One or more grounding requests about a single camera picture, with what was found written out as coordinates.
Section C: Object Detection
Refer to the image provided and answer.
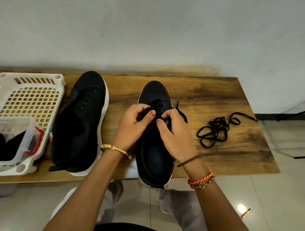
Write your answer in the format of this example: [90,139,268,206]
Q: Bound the person's right hand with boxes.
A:
[156,109,211,182]

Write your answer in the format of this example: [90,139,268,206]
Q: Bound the person's left hand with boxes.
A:
[112,103,157,154]

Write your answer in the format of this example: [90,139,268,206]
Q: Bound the black shoelace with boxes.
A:
[196,112,259,149]
[150,98,188,130]

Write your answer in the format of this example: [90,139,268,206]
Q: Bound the black sneaker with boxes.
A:
[135,80,188,189]
[48,71,110,177]

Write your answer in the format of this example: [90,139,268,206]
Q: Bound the person's left forearm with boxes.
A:
[42,148,128,231]

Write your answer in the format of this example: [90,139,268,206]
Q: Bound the person's black shirt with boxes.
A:
[92,222,156,231]

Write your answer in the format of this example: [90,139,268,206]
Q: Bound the white plastic lattice basket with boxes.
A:
[0,72,66,176]

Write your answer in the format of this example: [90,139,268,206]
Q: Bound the black tripod stand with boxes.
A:
[276,110,305,160]

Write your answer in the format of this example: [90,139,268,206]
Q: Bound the black rolled band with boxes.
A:
[0,130,28,162]

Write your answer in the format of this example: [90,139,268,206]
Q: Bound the white box under table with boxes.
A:
[0,183,20,199]

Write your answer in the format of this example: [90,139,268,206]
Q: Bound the gold bracelet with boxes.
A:
[99,143,133,162]

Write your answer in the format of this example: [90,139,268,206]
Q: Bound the orange braided bracelet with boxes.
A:
[187,172,216,190]

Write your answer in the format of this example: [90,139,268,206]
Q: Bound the clear container with red handles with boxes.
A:
[0,115,45,167]

